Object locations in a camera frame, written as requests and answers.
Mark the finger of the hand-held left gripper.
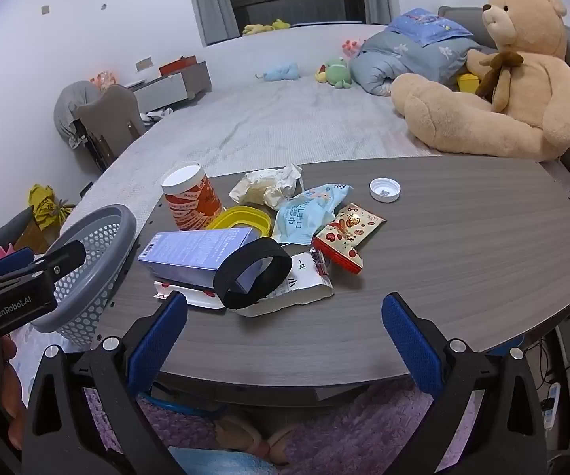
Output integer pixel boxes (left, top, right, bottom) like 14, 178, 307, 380
0, 246, 36, 290
18, 240, 88, 288

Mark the brown cardboard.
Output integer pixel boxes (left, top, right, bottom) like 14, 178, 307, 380
15, 222, 63, 258

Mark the green frog plush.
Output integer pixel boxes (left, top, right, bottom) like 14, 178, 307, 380
314, 57, 355, 88

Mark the grey chair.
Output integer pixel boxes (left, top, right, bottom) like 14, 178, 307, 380
76, 84, 147, 171

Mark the purple cardboard box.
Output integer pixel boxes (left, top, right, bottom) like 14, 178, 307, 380
137, 226, 261, 294

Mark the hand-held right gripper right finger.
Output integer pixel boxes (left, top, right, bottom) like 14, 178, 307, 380
381, 292, 550, 475

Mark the light blue cloth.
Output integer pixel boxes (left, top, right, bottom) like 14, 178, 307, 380
169, 448, 276, 475

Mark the grey bed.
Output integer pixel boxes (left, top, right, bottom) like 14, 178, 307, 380
60, 6, 570, 238

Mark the white power strip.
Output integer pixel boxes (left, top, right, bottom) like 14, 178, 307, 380
542, 381, 562, 430

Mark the black elastic band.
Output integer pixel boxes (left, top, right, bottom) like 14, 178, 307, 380
213, 237, 293, 310

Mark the white carton box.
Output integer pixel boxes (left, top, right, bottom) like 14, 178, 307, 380
235, 251, 335, 318

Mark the yellow plastic ring lid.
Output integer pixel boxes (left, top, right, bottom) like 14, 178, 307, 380
208, 206, 273, 238

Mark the white red paper strip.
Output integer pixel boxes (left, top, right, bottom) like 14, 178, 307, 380
153, 279, 227, 310

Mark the light blue plush toy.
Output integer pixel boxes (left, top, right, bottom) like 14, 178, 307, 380
256, 62, 300, 82

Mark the red and white snack packet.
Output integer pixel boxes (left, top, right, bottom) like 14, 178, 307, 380
312, 203, 387, 274

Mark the blue printed pillow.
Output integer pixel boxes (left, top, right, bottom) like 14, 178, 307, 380
388, 8, 473, 46

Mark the blue floral quilt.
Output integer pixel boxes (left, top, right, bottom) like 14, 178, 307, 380
351, 30, 500, 97

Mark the light blue wet wipes packet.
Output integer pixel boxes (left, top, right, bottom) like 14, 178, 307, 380
271, 183, 354, 247

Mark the white bottle cap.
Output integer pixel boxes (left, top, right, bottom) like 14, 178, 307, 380
369, 177, 401, 203

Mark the red box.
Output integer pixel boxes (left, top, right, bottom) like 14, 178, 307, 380
159, 58, 197, 76

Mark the yellow bag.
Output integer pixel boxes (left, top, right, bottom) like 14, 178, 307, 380
28, 184, 75, 231

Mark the grey perforated plastic basket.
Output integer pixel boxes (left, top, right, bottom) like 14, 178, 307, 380
30, 204, 138, 348

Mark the dark flat panel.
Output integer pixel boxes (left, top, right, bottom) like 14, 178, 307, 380
0, 206, 36, 263

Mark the white paper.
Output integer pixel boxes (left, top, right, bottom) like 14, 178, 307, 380
229, 163, 304, 211

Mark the beige plush slipper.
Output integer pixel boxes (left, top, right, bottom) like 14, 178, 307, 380
267, 430, 305, 463
216, 416, 271, 458

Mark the grey cloth bundle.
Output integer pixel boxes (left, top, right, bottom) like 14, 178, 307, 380
53, 80, 100, 148

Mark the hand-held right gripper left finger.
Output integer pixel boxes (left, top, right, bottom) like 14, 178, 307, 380
22, 291, 189, 475

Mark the orange jar with white lid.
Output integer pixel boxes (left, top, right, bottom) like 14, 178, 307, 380
160, 161, 223, 232

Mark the large beige teddy bear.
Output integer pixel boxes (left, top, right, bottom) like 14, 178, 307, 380
390, 0, 570, 163

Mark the yellow plush toy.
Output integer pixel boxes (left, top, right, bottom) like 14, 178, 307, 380
242, 19, 292, 36

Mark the grey nightstand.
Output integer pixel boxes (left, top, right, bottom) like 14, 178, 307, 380
131, 61, 212, 112

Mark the small red clear sachet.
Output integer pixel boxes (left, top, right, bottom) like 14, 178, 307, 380
309, 247, 329, 277

